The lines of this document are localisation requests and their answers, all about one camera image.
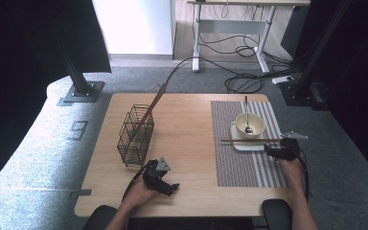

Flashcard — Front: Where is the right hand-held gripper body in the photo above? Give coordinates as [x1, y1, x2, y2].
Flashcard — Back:
[277, 131, 310, 161]

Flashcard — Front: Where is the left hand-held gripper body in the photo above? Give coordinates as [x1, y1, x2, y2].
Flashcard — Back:
[142, 156, 172, 193]

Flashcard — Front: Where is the white square plate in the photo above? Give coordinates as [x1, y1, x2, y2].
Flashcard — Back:
[230, 125, 266, 151]

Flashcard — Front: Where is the dark wire basket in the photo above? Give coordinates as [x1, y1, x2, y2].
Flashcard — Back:
[117, 103, 156, 170]

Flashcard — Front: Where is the person's right hand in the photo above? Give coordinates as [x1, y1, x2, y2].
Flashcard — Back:
[278, 157, 305, 190]

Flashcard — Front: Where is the person's left hand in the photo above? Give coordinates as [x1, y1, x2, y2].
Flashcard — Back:
[123, 176, 159, 210]

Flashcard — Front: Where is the cream bowl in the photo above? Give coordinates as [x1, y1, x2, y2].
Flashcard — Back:
[235, 112, 266, 140]

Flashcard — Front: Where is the grey striped placemat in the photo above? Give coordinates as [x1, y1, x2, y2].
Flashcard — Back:
[210, 100, 291, 189]

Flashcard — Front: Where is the metal spoon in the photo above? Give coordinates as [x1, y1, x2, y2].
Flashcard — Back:
[243, 95, 254, 135]

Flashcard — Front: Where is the white power strip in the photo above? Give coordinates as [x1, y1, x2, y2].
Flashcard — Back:
[271, 75, 294, 85]

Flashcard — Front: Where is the black curtain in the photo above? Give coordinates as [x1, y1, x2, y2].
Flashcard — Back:
[0, 0, 112, 196]
[281, 0, 368, 185]

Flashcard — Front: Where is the black metal stand grey base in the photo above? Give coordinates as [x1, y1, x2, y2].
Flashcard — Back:
[57, 47, 106, 107]

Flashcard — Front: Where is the white height-adjustable desk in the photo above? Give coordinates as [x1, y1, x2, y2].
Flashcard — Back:
[186, 0, 311, 74]

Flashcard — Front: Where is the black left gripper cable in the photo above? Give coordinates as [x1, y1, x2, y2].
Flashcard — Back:
[122, 160, 152, 201]

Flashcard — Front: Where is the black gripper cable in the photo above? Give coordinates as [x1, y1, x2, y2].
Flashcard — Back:
[295, 149, 311, 202]
[122, 160, 152, 201]

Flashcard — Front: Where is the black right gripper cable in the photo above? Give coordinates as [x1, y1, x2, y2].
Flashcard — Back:
[295, 149, 311, 202]

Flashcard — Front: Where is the grey metal table bracket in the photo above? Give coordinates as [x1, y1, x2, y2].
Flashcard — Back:
[70, 189, 92, 200]

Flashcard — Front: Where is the black cable bundle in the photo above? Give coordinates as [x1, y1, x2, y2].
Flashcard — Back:
[199, 33, 301, 79]

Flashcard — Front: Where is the long black floor cable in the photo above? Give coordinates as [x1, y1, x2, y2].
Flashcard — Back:
[157, 57, 264, 95]

